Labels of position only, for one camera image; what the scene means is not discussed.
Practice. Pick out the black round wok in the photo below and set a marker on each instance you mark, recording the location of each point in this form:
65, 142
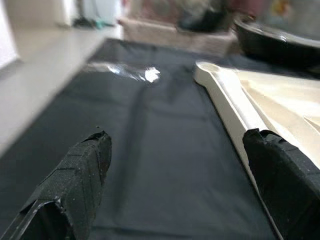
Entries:
275, 42

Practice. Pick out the black tablecloth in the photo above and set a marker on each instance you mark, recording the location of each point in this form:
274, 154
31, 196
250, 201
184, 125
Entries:
162, 150

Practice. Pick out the mop with green head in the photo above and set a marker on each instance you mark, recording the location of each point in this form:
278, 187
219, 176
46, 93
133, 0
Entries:
85, 22

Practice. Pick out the white plastic table top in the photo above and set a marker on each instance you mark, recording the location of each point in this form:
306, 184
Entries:
275, 100

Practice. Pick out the clear crumpled tape strip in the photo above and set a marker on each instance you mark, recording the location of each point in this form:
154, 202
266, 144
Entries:
150, 73

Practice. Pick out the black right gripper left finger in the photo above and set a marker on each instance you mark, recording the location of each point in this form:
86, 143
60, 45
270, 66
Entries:
75, 180

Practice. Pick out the beige patterned cover cloth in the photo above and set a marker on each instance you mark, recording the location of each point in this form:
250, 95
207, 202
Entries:
162, 35

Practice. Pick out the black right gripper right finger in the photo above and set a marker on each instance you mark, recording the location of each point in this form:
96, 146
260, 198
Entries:
282, 180

